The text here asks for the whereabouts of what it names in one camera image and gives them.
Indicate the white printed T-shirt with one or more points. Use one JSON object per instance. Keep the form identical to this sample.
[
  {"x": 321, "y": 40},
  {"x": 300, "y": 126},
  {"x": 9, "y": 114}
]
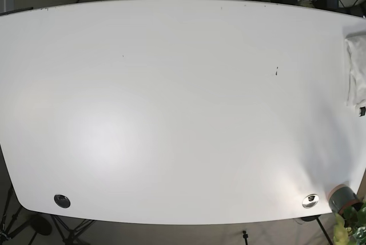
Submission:
[{"x": 355, "y": 69}]

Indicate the black table grommet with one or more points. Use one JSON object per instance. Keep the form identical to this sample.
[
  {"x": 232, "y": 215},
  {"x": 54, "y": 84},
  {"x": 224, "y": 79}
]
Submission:
[{"x": 62, "y": 201}]

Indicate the silver table grommet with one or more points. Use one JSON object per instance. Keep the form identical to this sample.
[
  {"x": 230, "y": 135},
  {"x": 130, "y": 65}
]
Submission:
[{"x": 310, "y": 201}]

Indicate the grey plant pot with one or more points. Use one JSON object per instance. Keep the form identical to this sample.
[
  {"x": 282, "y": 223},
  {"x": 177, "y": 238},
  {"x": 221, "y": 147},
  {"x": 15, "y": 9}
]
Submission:
[{"x": 343, "y": 197}]

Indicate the green potted plant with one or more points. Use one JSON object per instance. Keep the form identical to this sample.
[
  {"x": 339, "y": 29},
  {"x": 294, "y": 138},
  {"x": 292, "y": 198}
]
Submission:
[{"x": 350, "y": 226}]

